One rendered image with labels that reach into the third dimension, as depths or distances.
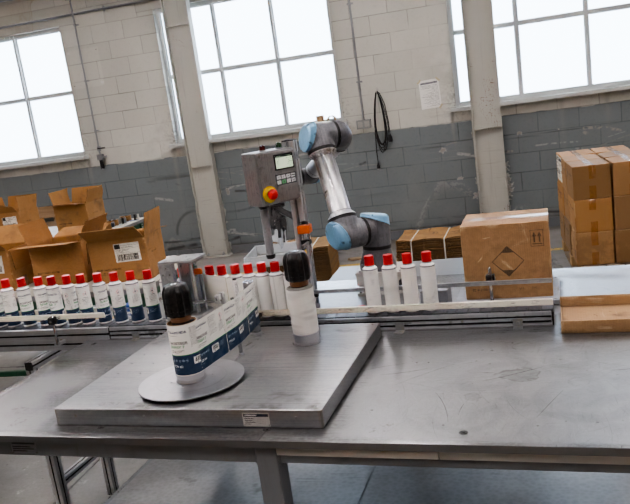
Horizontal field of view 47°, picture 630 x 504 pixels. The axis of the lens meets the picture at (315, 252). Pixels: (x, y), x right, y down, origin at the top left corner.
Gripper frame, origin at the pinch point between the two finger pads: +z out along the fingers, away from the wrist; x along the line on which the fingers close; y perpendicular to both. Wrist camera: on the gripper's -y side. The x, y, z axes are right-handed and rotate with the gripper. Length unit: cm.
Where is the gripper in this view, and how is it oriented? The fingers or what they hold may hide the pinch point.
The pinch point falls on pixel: (283, 246)
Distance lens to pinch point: 337.5
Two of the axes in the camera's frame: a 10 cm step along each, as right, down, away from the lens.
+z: 0.5, 10.0, -0.8
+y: -9.5, 0.8, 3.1
